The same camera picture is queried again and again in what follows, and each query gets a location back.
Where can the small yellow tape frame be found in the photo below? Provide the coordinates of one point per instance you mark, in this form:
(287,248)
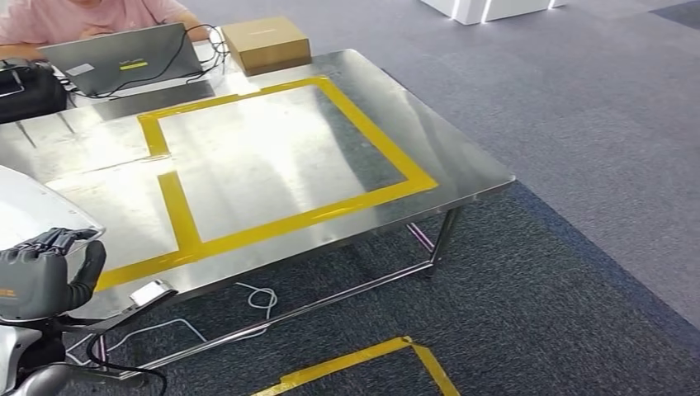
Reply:
(137,270)

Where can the yellow floor tape strip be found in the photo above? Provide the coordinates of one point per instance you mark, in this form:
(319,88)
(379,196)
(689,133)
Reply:
(350,358)

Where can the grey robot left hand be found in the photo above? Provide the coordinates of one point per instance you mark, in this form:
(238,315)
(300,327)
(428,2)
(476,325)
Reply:
(38,284)

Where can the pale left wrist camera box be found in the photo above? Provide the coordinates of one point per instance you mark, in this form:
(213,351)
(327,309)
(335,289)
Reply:
(152,292)

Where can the large yellow tape frame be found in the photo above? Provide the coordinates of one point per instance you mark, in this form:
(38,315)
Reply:
(383,158)

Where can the grey laptop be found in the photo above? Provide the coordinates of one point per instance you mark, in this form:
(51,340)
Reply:
(120,57)

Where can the white plastic cover part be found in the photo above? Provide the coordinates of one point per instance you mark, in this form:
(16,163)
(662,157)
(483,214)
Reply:
(33,213)

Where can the person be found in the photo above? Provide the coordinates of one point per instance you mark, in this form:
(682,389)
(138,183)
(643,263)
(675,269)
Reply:
(82,16)

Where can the brown cardboard box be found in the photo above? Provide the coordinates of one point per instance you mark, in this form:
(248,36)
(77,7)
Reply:
(265,43)

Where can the steel workbench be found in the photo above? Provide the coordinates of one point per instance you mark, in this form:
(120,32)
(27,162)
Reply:
(448,164)

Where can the white lit platform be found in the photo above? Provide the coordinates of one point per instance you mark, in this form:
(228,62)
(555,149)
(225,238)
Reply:
(492,8)

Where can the black equipment case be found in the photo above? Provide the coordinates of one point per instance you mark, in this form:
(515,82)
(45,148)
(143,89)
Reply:
(27,93)

